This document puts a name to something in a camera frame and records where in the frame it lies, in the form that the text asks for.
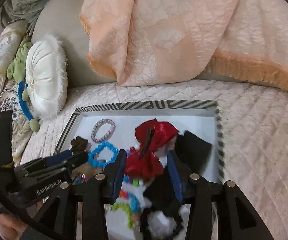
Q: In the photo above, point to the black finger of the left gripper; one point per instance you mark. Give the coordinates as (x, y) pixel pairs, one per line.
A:
(38, 168)
(57, 158)

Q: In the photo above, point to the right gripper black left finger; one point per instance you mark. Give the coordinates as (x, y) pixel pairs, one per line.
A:
(114, 174)

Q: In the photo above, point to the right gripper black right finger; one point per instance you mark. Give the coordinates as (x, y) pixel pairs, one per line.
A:
(179, 173)

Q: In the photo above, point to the leopard print burlap bow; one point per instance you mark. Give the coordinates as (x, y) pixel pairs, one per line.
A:
(84, 173)

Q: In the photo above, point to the red satin bow clip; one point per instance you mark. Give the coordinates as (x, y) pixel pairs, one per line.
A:
(152, 135)

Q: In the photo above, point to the person's left hand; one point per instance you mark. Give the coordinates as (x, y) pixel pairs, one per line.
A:
(11, 227)

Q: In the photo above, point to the brown scrunchie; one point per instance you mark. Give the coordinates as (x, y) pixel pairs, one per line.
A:
(78, 145)

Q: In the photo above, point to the striped black white tray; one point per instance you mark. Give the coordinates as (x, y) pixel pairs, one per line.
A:
(111, 127)

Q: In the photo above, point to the black velvet bow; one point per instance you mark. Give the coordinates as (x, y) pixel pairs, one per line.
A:
(192, 151)

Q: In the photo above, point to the black scrunchie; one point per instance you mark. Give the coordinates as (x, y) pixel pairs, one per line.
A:
(154, 224)

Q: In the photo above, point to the quilted beige bedspread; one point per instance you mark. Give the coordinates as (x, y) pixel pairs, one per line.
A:
(255, 122)

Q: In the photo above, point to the round white satin cushion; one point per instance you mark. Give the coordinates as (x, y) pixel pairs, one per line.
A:
(46, 77)

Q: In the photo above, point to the green blue plush toy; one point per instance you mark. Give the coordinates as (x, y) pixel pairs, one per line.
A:
(16, 70)

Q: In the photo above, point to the peach fringed blanket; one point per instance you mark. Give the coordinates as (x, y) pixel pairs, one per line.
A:
(150, 42)

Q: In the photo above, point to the beige upholstered headboard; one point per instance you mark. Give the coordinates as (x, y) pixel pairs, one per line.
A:
(61, 18)

